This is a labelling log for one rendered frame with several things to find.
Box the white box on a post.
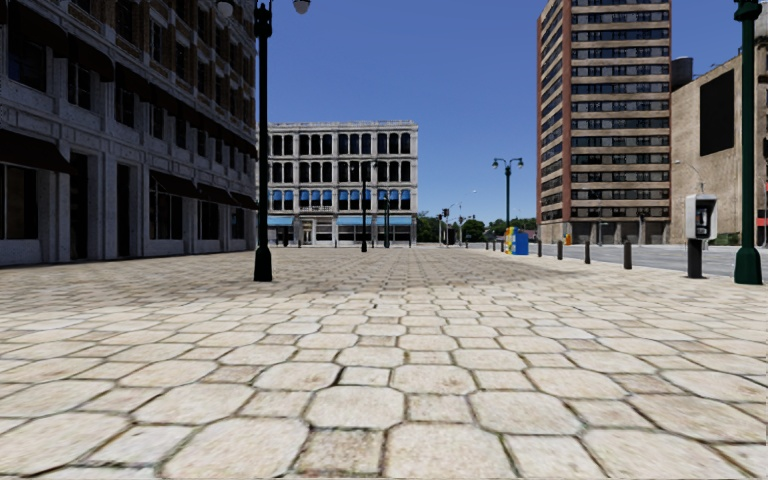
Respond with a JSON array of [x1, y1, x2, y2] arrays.
[[685, 193, 719, 280]]

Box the tan concrete building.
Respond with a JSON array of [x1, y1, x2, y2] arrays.
[[669, 5, 768, 247]]

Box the trees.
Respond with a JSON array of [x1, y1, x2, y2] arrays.
[[416, 211, 538, 244]]

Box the green street lamp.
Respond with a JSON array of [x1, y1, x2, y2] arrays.
[[733, 0, 764, 286]]

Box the white building blue awnings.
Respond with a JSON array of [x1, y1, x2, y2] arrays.
[[257, 120, 419, 248]]

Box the brown banded tower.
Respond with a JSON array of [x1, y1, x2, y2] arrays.
[[536, 0, 673, 245]]

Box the pale stone building dark awnings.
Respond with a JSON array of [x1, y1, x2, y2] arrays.
[[0, 0, 260, 268]]

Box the blue booth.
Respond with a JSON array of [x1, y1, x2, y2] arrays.
[[504, 226, 530, 257]]

